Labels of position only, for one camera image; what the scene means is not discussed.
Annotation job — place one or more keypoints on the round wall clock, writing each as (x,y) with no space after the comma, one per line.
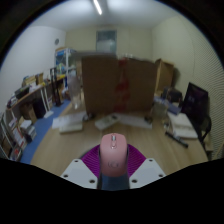
(56,41)

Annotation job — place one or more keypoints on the white notebook stack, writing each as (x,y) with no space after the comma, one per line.
(182,125)

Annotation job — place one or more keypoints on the ceiling tube light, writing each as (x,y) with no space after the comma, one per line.
(97,6)

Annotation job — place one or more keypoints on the large brown cardboard box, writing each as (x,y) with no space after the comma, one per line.
(106,83)

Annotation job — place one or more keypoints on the pink computer mouse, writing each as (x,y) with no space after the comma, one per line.
(114,156)

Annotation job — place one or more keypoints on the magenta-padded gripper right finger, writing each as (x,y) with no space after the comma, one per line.
(146,173)

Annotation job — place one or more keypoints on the wooden side desk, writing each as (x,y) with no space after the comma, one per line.
(31,91)

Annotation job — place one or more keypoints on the grey door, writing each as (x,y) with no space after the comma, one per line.
(106,41)

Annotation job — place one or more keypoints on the small brown cardboard box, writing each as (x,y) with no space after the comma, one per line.
(165,75)

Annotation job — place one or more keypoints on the white calculator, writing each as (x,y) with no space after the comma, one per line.
(106,122)

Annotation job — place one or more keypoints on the black computer monitor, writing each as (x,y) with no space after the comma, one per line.
(195,101)

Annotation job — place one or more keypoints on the black marker pen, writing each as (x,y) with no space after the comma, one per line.
(176,138)

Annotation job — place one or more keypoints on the clear glass jar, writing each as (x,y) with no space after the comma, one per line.
(75,91)

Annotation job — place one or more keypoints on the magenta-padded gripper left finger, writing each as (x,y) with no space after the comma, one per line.
(80,173)

